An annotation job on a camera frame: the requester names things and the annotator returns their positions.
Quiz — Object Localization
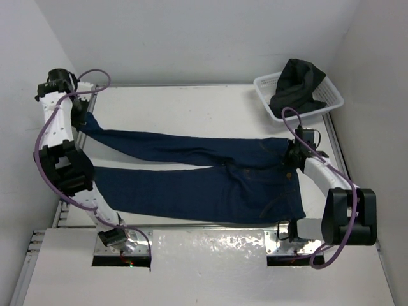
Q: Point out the dark blue denim trousers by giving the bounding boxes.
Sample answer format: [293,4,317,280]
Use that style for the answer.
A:
[81,113,305,224]

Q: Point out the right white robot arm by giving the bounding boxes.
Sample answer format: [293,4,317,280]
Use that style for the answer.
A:
[284,140,377,246]

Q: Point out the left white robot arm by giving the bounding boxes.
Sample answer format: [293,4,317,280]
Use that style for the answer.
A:
[33,68,129,251]

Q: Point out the black trousers in basket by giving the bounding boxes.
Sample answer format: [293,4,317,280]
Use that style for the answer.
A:
[269,59,327,119]

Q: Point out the white plastic basket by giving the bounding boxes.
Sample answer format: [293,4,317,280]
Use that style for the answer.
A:
[253,72,344,128]

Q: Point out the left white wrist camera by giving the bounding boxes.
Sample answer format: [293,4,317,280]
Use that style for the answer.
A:
[76,81,95,95]

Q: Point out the aluminium table frame rail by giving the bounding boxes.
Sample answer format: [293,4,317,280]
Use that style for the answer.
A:
[323,113,352,180]

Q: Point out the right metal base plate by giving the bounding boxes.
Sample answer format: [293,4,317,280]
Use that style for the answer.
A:
[264,229,322,256]

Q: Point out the metal base plate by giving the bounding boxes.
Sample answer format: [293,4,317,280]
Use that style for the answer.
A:
[94,232,152,257]
[264,229,322,256]

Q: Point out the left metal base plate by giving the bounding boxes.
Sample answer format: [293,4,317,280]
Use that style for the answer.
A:
[94,232,152,257]

